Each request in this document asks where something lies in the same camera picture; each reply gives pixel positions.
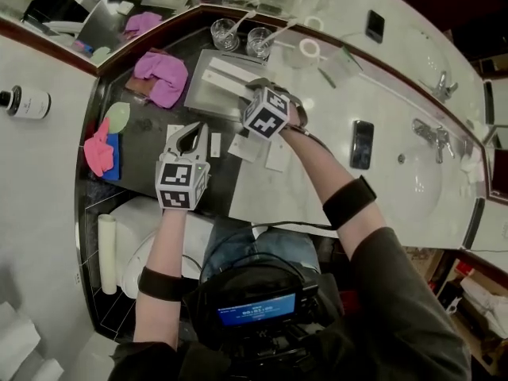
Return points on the white toothbrush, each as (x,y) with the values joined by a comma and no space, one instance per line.
(242,24)
(282,33)

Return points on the clear drinking glass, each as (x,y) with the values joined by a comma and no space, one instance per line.
(258,48)
(224,38)

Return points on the white sink basin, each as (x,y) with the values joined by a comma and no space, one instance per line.
(418,193)

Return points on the cardboard box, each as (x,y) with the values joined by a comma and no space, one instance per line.
(422,262)

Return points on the purple towel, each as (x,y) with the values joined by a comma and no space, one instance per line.
(162,74)

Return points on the black chest-mounted monitor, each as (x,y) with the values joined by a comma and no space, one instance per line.
(258,310)

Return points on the black box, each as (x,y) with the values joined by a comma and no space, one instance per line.
(448,298)

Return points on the person's blue jeans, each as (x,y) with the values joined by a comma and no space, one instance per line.
(278,248)

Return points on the white tape roll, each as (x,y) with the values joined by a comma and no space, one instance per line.
(295,54)

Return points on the brown cloth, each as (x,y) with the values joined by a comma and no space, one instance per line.
(137,85)

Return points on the person's right forearm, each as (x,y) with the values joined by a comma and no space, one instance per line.
(317,165)

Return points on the pink cloth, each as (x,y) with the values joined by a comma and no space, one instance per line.
(98,153)

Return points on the black forearm band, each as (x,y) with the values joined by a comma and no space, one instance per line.
(160,284)
(349,202)

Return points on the person's left forearm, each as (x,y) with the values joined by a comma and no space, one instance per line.
(162,244)

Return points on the white crumpled tissue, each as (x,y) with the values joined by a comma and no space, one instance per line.
(472,169)

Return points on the blue cloth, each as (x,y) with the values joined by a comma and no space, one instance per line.
(113,163)

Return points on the printed card with green edge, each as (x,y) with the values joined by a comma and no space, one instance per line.
(343,64)

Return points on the green pen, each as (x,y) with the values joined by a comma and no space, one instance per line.
(326,78)

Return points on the large wall mirror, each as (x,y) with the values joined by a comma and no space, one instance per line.
(397,14)

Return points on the cream paper roll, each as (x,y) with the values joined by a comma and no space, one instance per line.
(108,252)

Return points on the red box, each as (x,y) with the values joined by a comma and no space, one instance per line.
(465,270)

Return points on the white bottle with black cap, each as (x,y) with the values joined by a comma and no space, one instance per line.
(33,103)

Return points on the chrome faucet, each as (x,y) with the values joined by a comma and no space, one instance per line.
(434,139)

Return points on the white rectangular plastic block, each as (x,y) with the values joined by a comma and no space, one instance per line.
(215,144)

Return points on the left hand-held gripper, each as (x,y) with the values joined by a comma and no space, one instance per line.
(178,185)

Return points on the white plastic bag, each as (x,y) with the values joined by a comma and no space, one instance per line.
(486,304)

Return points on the person's dark jacket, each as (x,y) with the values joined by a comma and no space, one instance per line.
(397,312)

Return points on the clear acrylic tray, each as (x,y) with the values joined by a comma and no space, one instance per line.
(202,101)

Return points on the white toilet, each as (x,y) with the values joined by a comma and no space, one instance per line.
(131,228)

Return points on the black smartphone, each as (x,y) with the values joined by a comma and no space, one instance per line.
(362,144)

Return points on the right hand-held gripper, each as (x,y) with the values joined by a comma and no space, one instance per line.
(266,113)

